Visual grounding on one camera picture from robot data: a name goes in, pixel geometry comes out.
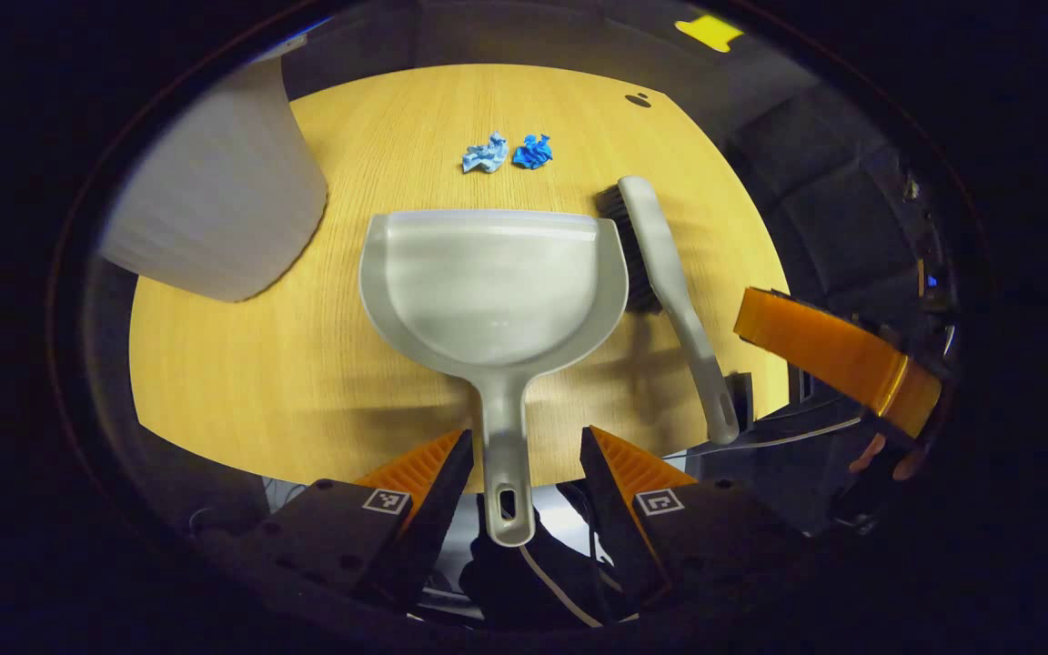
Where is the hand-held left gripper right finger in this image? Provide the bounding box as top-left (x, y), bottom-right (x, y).
top-left (579, 424), bottom-right (811, 624)

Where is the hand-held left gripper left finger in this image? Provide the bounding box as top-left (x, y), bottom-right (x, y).
top-left (187, 428), bottom-right (477, 620)

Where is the small grey broom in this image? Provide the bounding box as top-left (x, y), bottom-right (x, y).
top-left (595, 175), bottom-right (741, 447)

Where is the grey plastic dustpan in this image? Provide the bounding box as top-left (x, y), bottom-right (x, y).
top-left (358, 209), bottom-right (630, 549)

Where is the dark blue paper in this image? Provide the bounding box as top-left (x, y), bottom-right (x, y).
top-left (512, 134), bottom-right (554, 171)

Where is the light blue paper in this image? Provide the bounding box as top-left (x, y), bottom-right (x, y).
top-left (461, 131), bottom-right (509, 174)

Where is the white garbage bin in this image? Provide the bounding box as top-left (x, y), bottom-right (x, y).
top-left (98, 36), bottom-right (329, 304)

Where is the wooden desktop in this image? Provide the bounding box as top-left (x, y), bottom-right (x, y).
top-left (128, 62), bottom-right (793, 497)

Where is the dark clothing with pale stripe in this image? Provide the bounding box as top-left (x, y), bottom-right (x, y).
top-left (458, 496), bottom-right (643, 630)

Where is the black desk edge bracket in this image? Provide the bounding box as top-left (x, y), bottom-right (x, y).
top-left (726, 370), bottom-right (757, 430)

